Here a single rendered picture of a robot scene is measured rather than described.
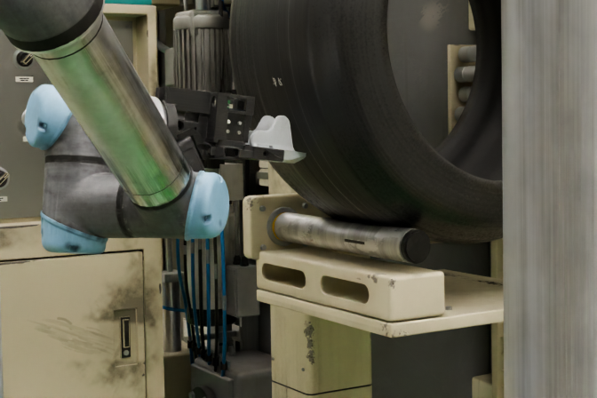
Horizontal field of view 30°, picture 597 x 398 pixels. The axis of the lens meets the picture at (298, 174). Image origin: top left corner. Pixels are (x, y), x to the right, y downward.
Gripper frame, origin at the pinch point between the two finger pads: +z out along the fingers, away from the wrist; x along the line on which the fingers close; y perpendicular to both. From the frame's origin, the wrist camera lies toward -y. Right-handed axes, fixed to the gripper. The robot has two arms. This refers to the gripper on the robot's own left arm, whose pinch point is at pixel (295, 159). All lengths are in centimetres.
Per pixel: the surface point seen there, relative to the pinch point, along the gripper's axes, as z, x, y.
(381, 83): 4.3, -12.0, 10.2
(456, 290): 34.0, 6.6, -16.9
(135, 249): 2, 56, -17
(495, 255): 60, 28, -13
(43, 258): -14, 56, -19
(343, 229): 11.4, 4.5, -8.9
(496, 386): 63, 29, -36
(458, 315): 21.2, -10.0, -18.6
